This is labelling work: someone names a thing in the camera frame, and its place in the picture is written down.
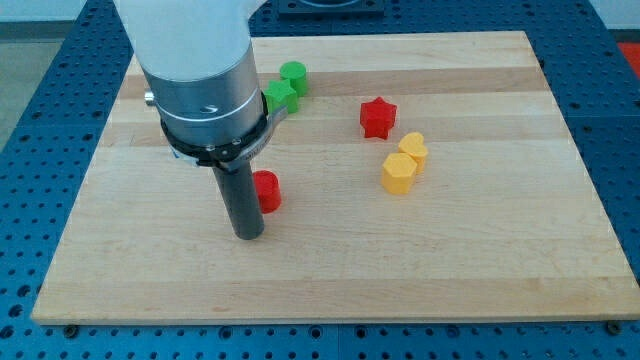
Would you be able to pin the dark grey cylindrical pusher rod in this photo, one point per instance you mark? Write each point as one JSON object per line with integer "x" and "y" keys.
{"x": 240, "y": 197}

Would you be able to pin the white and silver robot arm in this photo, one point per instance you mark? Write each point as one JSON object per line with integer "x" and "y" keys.
{"x": 198, "y": 60}

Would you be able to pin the green star block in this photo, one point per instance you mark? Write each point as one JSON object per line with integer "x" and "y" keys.
{"x": 281, "y": 93}

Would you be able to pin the red star block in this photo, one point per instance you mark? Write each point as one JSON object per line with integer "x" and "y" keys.
{"x": 377, "y": 118}

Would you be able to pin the red cylinder block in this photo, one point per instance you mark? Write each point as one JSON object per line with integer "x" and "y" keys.
{"x": 268, "y": 190}

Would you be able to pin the green cylinder block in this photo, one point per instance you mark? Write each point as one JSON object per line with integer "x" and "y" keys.
{"x": 296, "y": 73}

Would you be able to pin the yellow hexagon block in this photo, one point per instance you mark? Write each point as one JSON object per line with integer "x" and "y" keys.
{"x": 398, "y": 173}

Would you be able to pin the yellow heart block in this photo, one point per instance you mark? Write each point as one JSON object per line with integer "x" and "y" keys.
{"x": 413, "y": 145}

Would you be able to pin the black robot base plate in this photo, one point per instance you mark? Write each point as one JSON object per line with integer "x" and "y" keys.
{"x": 332, "y": 8}

